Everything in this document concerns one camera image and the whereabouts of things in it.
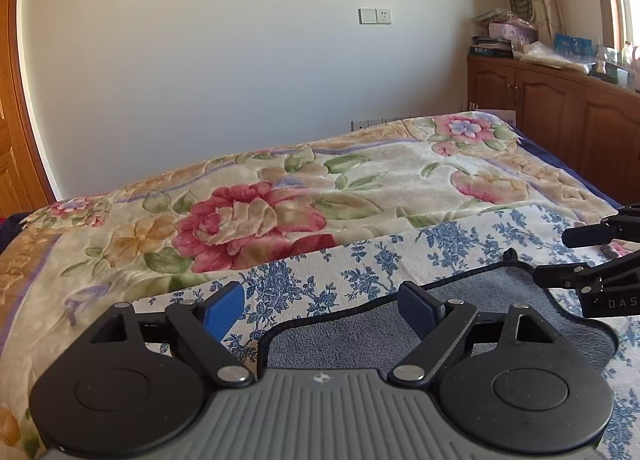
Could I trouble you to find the bottles on window sill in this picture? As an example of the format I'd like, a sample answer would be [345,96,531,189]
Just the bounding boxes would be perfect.
[589,42,639,93]

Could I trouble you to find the dark woven vase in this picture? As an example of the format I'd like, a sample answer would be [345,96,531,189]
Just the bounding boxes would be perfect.
[509,0,535,22]

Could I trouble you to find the floral plush blanket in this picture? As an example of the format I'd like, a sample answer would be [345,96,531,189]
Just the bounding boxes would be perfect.
[1,112,614,459]

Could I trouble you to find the purple and grey microfibre towel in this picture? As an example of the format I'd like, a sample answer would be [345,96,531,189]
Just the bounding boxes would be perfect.
[257,249,618,376]

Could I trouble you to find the wooden door frame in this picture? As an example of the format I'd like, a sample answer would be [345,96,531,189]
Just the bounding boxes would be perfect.
[0,0,54,217]

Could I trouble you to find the clutter pile on cabinet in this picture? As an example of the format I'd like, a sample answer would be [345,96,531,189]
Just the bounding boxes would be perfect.
[469,8,594,76]

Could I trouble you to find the blue picture card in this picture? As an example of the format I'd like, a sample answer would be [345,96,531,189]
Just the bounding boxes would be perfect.
[554,32,593,60]

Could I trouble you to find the white wall switch socket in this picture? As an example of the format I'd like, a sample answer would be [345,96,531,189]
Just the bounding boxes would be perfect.
[358,8,392,26]

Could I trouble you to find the brown wooden cabinet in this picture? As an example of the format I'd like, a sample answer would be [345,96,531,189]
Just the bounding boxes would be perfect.
[468,55,639,204]

